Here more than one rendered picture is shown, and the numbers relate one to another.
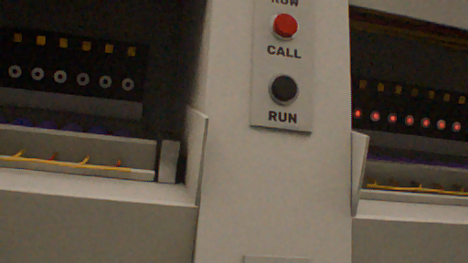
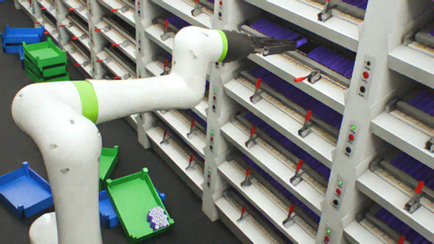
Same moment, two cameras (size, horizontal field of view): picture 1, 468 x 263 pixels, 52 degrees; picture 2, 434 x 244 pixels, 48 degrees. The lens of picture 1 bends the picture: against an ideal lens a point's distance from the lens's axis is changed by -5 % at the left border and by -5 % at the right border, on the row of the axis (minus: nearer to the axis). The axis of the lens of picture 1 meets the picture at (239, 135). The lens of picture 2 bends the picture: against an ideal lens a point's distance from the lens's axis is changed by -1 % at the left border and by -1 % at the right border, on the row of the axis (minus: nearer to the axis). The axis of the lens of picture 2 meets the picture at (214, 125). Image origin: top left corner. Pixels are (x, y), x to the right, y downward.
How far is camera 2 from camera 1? 1.32 m
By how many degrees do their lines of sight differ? 80
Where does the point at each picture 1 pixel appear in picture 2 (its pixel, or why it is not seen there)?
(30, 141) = (333, 77)
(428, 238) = (386, 133)
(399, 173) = (411, 113)
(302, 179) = (363, 108)
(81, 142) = (340, 80)
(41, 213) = (325, 96)
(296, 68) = (366, 85)
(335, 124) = (371, 100)
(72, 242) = (329, 103)
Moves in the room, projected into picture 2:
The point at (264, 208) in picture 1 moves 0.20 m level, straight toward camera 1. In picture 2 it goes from (354, 111) to (290, 117)
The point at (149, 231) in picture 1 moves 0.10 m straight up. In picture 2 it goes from (339, 106) to (346, 75)
